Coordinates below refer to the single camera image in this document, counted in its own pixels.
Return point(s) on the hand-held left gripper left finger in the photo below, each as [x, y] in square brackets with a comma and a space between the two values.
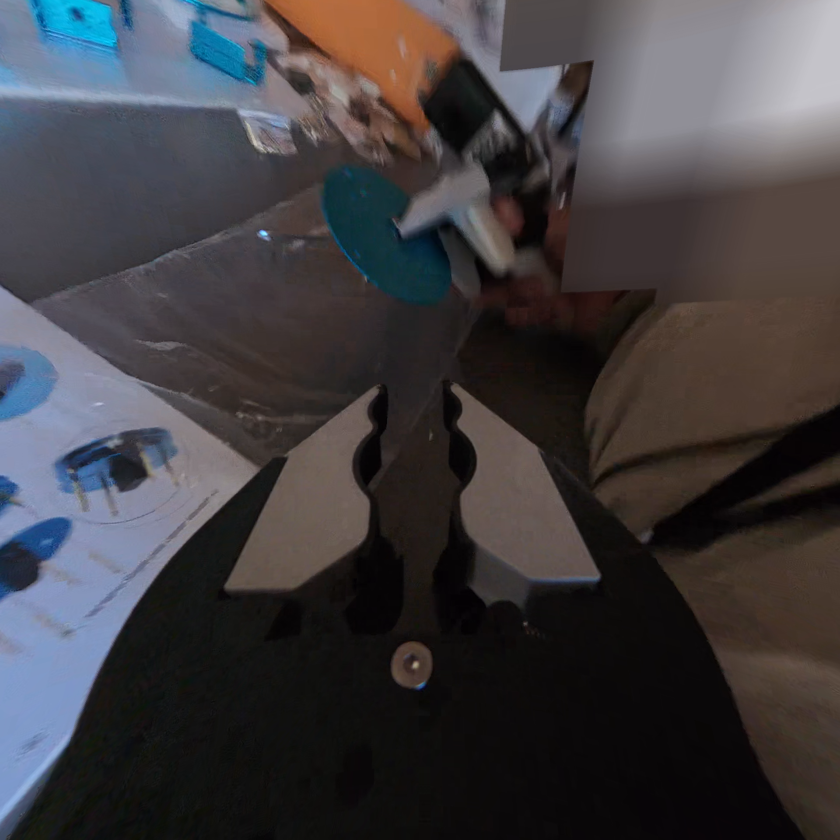
[308, 518]

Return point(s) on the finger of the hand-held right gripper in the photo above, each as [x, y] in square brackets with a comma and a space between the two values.
[463, 262]
[446, 200]

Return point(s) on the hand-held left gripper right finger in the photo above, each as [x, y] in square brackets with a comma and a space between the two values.
[525, 518]

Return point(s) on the blue round metal disc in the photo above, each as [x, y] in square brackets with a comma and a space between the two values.
[367, 229]

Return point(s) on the dark grey desk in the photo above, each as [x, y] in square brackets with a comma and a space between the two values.
[98, 170]

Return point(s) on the person's right hand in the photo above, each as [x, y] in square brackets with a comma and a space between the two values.
[525, 295]

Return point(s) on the orange and white cardboard box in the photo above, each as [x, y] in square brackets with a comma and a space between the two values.
[367, 46]

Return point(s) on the pile of small parts bags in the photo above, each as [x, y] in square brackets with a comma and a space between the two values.
[341, 105]

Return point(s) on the clear plastic bag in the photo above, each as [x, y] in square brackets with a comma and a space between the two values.
[262, 328]

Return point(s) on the white printed instruction sheet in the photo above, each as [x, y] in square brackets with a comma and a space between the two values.
[79, 558]

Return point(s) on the blue metal plate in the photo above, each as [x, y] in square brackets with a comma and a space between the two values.
[75, 23]

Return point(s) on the blue metal bracket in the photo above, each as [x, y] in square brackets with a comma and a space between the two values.
[226, 52]

